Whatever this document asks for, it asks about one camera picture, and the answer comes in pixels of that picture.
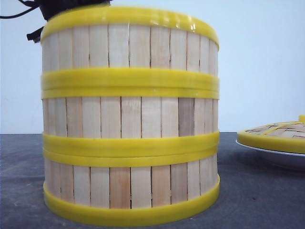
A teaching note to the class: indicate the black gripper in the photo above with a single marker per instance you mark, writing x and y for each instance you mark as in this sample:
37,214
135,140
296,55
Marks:
59,7

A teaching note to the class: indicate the bamboo steamer basket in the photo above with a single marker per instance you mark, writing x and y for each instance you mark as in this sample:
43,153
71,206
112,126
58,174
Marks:
128,51
129,130
138,196

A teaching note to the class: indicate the woven bamboo steamer lid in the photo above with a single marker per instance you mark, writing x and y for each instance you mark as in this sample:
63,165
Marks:
283,136

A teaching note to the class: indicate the white plate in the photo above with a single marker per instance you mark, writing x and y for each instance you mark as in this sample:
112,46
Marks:
295,161

